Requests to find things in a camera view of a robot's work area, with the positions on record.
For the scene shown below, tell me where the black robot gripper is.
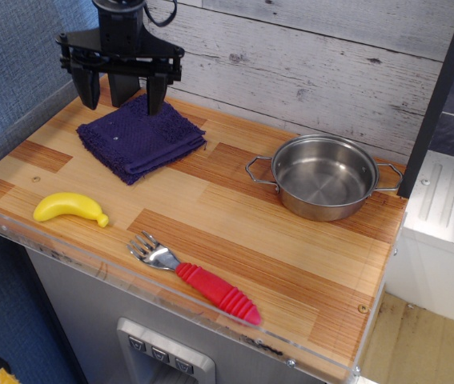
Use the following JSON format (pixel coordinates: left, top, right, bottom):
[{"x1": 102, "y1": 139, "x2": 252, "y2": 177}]
[{"x1": 56, "y1": 1, "x2": 184, "y2": 115}]

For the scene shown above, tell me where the purple cloth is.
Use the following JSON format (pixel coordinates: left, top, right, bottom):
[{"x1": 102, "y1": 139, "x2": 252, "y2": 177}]
[{"x1": 77, "y1": 94, "x2": 207, "y2": 185}]

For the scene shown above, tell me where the yellow toy banana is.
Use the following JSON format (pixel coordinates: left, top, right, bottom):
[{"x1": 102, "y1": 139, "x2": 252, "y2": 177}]
[{"x1": 33, "y1": 192, "x2": 109, "y2": 227}]

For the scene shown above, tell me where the clear acrylic front guard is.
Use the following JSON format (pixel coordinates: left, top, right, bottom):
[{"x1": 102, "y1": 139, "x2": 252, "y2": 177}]
[{"x1": 0, "y1": 199, "x2": 408, "y2": 383}]

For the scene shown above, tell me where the stainless steel pot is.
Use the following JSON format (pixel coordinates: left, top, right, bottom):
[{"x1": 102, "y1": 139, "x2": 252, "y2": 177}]
[{"x1": 245, "y1": 134, "x2": 404, "y2": 222}]

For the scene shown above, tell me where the silver button control panel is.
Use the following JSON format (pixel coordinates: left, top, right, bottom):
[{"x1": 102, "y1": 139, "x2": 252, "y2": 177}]
[{"x1": 117, "y1": 318, "x2": 216, "y2": 383}]

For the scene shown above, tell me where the white ribbed side appliance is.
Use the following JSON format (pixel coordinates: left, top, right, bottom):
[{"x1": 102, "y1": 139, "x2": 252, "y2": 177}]
[{"x1": 385, "y1": 151, "x2": 454, "y2": 320}]

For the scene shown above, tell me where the dark left frame post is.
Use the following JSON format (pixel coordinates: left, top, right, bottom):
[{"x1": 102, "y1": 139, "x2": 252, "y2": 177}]
[{"x1": 108, "y1": 74, "x2": 140, "y2": 107}]

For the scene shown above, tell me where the dark frame post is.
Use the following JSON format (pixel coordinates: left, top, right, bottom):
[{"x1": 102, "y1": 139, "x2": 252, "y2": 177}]
[
  {"x1": 108, "y1": 74, "x2": 140, "y2": 107},
  {"x1": 397, "y1": 33, "x2": 454, "y2": 198}
]

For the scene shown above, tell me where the red handled metal fork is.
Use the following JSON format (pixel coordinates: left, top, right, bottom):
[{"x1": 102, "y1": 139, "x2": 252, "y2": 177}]
[{"x1": 127, "y1": 231, "x2": 262, "y2": 326}]

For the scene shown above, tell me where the dark right frame post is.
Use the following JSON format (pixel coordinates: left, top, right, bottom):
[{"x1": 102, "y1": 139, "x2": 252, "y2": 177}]
[{"x1": 397, "y1": 33, "x2": 454, "y2": 198}]

